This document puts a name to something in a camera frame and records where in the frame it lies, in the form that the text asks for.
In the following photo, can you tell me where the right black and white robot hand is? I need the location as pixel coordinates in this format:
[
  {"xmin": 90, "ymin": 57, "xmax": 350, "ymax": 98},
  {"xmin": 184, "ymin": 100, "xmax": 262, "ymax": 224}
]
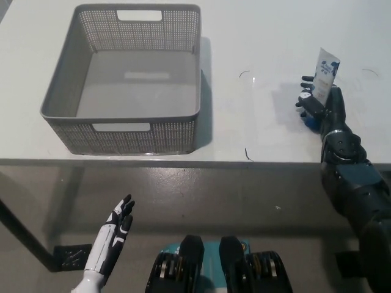
[{"xmin": 294, "ymin": 75, "xmax": 348, "ymax": 132}]

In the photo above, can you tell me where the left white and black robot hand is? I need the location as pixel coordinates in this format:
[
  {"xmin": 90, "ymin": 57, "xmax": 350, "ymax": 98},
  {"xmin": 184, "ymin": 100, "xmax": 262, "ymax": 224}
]
[{"xmin": 84, "ymin": 194, "xmax": 136, "ymax": 275}]

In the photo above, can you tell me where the white shampoo tube blue cap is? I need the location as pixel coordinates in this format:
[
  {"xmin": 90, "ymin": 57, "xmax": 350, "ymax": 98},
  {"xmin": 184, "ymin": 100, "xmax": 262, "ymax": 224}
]
[{"xmin": 304, "ymin": 47, "xmax": 342, "ymax": 129}]

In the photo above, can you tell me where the black metal table leg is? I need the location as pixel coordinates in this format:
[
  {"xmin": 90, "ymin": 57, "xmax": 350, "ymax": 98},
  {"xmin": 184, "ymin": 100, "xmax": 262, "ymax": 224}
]
[{"xmin": 0, "ymin": 195, "xmax": 62, "ymax": 273}]

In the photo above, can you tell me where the black robot body teal top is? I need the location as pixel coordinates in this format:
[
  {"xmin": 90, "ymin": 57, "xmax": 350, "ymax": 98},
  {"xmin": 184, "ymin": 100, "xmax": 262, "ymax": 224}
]
[{"xmin": 145, "ymin": 234, "xmax": 293, "ymax": 293}]

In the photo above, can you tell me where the grey perforated plastic basket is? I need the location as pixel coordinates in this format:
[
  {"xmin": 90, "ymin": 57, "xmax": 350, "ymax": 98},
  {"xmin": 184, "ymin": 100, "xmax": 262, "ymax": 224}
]
[{"xmin": 39, "ymin": 3, "xmax": 202, "ymax": 155}]

